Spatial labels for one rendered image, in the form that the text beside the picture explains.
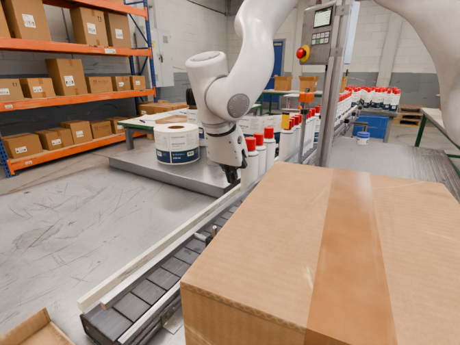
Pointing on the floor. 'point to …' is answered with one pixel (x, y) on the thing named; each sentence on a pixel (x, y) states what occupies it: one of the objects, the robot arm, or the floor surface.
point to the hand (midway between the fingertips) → (231, 174)
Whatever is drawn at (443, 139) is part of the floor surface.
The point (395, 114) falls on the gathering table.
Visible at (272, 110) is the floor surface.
